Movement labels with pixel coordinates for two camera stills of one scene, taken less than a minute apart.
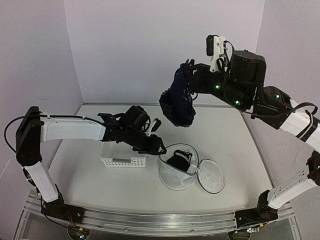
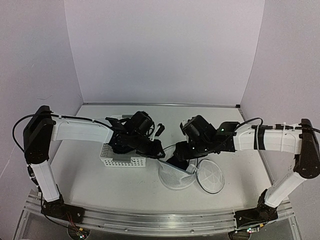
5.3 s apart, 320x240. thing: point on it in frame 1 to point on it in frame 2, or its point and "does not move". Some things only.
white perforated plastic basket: x=113 y=154 does not move
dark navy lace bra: x=176 y=101 to x=121 y=146
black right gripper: x=197 y=83 to x=183 y=154
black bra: x=180 y=159 does not move
